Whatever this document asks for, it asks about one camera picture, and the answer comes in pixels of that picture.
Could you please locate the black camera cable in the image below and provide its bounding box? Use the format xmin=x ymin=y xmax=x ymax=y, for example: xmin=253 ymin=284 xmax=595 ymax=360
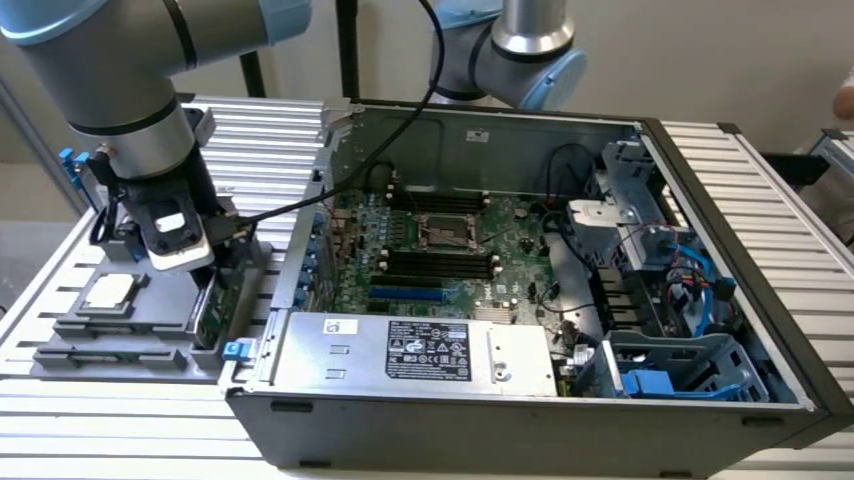
xmin=213 ymin=0 xmax=446 ymax=236

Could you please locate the black frame post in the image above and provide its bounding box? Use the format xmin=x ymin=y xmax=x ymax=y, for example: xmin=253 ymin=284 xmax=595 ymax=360
xmin=335 ymin=0 xmax=363 ymax=99
xmin=239 ymin=49 xmax=269 ymax=99

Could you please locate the green graphics card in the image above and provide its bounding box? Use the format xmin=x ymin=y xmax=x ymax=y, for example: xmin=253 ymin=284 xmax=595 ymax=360
xmin=188 ymin=269 xmax=239 ymax=351

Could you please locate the black box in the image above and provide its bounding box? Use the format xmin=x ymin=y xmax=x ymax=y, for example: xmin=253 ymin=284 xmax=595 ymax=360
xmin=759 ymin=151 xmax=827 ymax=190

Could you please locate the black expansion slot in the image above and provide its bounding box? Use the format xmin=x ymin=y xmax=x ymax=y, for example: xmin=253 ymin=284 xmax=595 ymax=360
xmin=368 ymin=274 xmax=443 ymax=290

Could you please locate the black looped wire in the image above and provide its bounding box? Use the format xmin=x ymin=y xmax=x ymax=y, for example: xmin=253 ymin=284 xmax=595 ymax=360
xmin=542 ymin=143 xmax=596 ymax=212

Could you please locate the silver CPU chip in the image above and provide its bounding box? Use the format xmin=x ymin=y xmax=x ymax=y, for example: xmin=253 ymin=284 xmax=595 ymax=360
xmin=88 ymin=273 xmax=152 ymax=308

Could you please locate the grey disk bay with blue part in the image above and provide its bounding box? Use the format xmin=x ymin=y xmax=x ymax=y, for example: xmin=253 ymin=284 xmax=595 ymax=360
xmin=598 ymin=328 xmax=770 ymax=402

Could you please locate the black open PC case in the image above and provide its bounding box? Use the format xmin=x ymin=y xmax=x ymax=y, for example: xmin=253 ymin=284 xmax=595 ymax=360
xmin=223 ymin=97 xmax=838 ymax=470

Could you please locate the CPU socket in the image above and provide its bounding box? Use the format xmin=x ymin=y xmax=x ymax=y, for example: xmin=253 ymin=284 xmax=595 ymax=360
xmin=413 ymin=211 xmax=490 ymax=254

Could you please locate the silver power supply unit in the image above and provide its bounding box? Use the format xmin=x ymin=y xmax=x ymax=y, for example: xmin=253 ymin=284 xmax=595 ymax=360
xmin=264 ymin=311 xmax=560 ymax=399

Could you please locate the black RAM slot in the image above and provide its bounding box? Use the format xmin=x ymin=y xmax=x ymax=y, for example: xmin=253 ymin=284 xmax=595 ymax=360
xmin=388 ymin=189 xmax=494 ymax=200
xmin=388 ymin=182 xmax=494 ymax=193
xmin=380 ymin=269 xmax=503 ymax=281
xmin=380 ymin=256 xmax=503 ymax=267
xmin=388 ymin=196 xmax=494 ymax=206
xmin=388 ymin=202 xmax=494 ymax=213
xmin=380 ymin=262 xmax=503 ymax=274
xmin=380 ymin=249 xmax=503 ymax=261

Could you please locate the blue plastic clip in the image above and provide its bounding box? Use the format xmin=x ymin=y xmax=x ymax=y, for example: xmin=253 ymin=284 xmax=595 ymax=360
xmin=57 ymin=146 xmax=92 ymax=202

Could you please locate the silver chipset heatsink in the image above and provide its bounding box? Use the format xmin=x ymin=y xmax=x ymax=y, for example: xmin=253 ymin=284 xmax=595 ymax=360
xmin=474 ymin=305 xmax=520 ymax=325

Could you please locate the green motherboard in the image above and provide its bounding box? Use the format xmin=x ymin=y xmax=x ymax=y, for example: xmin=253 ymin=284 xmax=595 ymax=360
xmin=312 ymin=185 xmax=603 ymax=352

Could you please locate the blue data wire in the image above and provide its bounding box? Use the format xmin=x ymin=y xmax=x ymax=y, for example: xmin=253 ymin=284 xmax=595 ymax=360
xmin=664 ymin=238 xmax=738 ymax=324

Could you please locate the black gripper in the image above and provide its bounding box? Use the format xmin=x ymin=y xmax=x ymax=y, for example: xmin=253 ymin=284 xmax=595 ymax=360
xmin=109 ymin=147 xmax=236 ymax=281

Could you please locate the grey parts rack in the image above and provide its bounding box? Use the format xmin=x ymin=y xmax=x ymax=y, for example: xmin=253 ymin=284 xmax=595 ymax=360
xmin=29 ymin=199 xmax=287 ymax=385

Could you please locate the blue expansion slot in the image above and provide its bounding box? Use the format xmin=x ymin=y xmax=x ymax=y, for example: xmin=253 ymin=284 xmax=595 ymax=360
xmin=368 ymin=286 xmax=447 ymax=305

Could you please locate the metal disk bay cage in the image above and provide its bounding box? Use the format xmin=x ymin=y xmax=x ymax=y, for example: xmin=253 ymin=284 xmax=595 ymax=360
xmin=564 ymin=138 xmax=676 ymax=272

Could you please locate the person's hand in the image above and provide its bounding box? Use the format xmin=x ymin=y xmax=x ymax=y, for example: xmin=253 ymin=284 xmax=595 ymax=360
xmin=831 ymin=69 xmax=854 ymax=121

